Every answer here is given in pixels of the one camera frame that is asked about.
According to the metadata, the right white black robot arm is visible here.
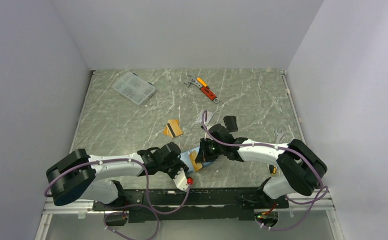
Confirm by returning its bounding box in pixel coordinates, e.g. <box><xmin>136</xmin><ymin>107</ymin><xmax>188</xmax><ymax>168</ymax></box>
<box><xmin>195</xmin><ymin>124</ymin><xmax>328</xmax><ymax>208</ymax></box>

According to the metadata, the yellow black small tool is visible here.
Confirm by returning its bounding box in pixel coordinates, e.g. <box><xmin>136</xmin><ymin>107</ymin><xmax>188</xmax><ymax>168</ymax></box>
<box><xmin>269</xmin><ymin>165</ymin><xmax>277</xmax><ymax>176</ymax></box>

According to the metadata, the orange credit cards stack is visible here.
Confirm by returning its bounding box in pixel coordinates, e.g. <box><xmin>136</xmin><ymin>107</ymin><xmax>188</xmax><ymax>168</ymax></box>
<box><xmin>163</xmin><ymin>119</ymin><xmax>183</xmax><ymax>138</ymax></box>

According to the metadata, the silver open-end wrench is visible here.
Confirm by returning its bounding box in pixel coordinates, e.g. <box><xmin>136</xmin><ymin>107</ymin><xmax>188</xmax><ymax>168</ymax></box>
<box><xmin>274</xmin><ymin>129</ymin><xmax>284</xmax><ymax>144</ymax></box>

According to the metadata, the red adjustable wrench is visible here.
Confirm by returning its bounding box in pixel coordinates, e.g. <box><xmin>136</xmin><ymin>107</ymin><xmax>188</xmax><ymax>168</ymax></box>
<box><xmin>184</xmin><ymin>74</ymin><xmax>220</xmax><ymax>104</ymax></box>

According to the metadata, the single orange credit card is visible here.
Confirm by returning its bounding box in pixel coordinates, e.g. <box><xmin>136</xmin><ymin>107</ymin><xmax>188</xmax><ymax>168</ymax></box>
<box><xmin>189</xmin><ymin>150</ymin><xmax>203</xmax><ymax>172</ymax></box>

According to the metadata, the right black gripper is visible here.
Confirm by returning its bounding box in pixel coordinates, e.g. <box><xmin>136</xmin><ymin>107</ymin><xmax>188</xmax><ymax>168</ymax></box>
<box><xmin>195</xmin><ymin>137</ymin><xmax>225</xmax><ymax>163</ymax></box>

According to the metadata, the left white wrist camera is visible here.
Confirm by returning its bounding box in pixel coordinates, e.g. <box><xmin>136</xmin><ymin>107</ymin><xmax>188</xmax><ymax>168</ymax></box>
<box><xmin>173</xmin><ymin>168</ymin><xmax>193</xmax><ymax>192</ymax></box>

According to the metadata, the silver grey card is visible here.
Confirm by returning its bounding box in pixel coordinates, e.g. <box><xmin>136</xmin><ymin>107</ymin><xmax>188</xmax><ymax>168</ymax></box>
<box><xmin>196</xmin><ymin>110</ymin><xmax>214</xmax><ymax>125</ymax></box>

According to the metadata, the clear plastic organizer box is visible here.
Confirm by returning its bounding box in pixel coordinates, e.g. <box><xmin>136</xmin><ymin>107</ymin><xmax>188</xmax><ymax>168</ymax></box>
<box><xmin>112</xmin><ymin>72</ymin><xmax>156</xmax><ymax>106</ymax></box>

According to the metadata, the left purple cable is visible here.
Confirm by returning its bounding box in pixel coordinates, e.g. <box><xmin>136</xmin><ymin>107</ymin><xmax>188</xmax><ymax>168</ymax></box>
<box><xmin>44</xmin><ymin>158</ymin><xmax>192</xmax><ymax>240</ymax></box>

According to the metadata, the black card case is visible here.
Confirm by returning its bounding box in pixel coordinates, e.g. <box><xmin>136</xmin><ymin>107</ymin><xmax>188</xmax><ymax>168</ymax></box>
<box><xmin>223</xmin><ymin>115</ymin><xmax>238</xmax><ymax>133</ymax></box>

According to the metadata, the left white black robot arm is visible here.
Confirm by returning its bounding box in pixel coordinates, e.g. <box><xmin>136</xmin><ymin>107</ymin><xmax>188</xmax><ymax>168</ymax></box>
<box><xmin>44</xmin><ymin>142</ymin><xmax>193</xmax><ymax>210</ymax></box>

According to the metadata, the blue card holder wallet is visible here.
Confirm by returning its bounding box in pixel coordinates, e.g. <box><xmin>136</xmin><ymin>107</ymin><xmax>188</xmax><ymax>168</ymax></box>
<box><xmin>180</xmin><ymin>147</ymin><xmax>213</xmax><ymax>175</ymax></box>

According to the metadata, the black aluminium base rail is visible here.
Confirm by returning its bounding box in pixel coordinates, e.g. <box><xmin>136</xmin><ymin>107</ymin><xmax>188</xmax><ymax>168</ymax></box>
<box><xmin>42</xmin><ymin>187</ymin><xmax>335</xmax><ymax>223</ymax></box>

